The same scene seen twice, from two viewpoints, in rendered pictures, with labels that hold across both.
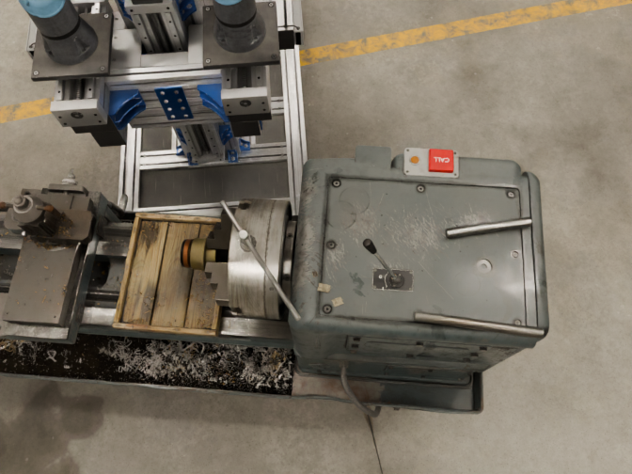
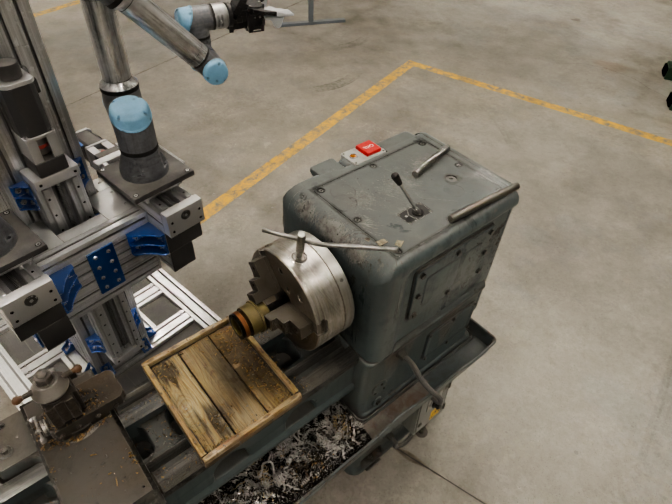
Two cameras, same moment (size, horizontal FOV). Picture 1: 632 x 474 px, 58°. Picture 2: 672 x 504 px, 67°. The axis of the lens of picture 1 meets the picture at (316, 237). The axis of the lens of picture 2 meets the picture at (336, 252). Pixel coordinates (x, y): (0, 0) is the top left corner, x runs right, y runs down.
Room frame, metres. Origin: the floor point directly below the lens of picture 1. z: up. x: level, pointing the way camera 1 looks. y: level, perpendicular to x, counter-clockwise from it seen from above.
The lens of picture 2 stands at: (-0.19, 0.80, 2.16)
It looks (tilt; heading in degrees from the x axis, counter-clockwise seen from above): 44 degrees down; 311
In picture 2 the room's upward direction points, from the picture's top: 3 degrees clockwise
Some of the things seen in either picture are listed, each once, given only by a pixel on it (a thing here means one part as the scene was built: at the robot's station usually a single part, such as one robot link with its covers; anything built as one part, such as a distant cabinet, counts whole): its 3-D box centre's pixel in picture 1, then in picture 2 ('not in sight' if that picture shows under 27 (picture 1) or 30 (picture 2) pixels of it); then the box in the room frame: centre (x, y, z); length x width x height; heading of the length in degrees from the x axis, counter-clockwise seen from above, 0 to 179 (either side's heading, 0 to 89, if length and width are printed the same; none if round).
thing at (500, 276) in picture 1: (408, 264); (395, 235); (0.48, -0.25, 1.06); 0.59 x 0.48 x 0.39; 83
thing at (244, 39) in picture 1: (237, 20); (141, 157); (1.18, 0.20, 1.21); 0.15 x 0.15 x 0.10
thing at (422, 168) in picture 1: (429, 166); (362, 159); (0.68, -0.29, 1.23); 0.13 x 0.08 x 0.05; 83
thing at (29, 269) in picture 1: (50, 252); (82, 444); (0.60, 0.78, 0.95); 0.43 x 0.17 x 0.05; 173
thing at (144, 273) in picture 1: (175, 273); (220, 382); (0.54, 0.42, 0.89); 0.36 x 0.30 x 0.04; 173
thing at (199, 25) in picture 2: not in sight; (195, 20); (1.22, -0.09, 1.56); 0.11 x 0.08 x 0.09; 71
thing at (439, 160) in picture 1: (440, 161); (368, 149); (0.68, -0.32, 1.26); 0.06 x 0.06 x 0.02; 83
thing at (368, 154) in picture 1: (372, 162); (328, 172); (0.69, -0.15, 1.24); 0.09 x 0.08 x 0.03; 83
